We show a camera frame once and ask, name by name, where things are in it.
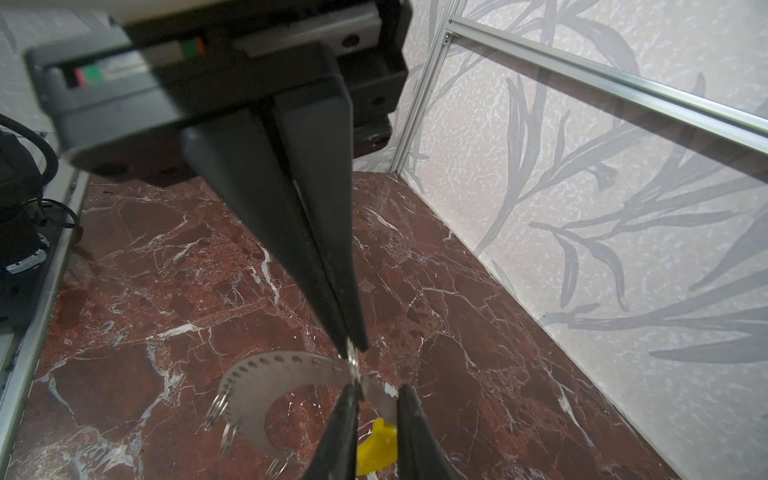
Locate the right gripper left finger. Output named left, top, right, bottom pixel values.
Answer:
left=302, top=383, right=362, bottom=480

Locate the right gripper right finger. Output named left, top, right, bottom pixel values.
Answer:
left=397, top=385, right=455, bottom=480

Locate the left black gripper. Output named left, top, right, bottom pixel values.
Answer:
left=25, top=1, right=413, bottom=356

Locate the metal arc keyring yellow handle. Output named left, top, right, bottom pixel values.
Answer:
left=203, top=351, right=398, bottom=479

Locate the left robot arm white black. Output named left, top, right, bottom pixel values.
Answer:
left=1, top=1, right=413, bottom=358

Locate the aluminium front rail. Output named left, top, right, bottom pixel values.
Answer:
left=1, top=226, right=78, bottom=475

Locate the aluminium frame crossbar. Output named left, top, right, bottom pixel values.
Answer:
left=392, top=14, right=767, bottom=173

